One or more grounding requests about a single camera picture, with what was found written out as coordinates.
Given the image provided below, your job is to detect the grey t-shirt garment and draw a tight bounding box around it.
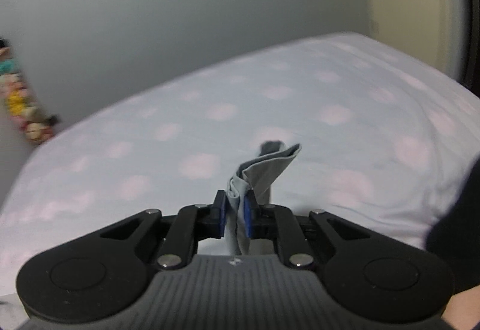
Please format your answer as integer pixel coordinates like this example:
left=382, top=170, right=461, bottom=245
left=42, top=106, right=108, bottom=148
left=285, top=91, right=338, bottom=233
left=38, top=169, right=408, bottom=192
left=225, top=142, right=301, bottom=255

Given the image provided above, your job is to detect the polka dot bed sheet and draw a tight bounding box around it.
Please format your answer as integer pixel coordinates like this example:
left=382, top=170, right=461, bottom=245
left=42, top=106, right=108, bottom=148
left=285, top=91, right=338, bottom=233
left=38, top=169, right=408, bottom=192
left=1, top=33, right=479, bottom=295

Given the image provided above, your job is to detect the hanging plush toy organizer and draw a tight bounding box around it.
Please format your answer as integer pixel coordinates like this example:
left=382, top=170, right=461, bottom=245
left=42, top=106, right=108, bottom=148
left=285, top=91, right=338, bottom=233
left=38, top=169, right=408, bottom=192
left=1, top=38, right=59, bottom=146

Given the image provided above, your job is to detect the black garment in pile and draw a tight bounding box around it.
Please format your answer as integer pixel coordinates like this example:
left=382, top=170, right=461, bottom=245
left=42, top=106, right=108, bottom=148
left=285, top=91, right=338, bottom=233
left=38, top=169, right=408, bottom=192
left=425, top=162, right=480, bottom=293

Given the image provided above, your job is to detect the bare lower leg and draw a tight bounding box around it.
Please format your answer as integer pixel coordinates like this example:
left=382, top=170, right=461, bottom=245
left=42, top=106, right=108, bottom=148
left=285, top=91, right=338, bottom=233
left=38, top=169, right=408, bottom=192
left=442, top=285, right=480, bottom=330

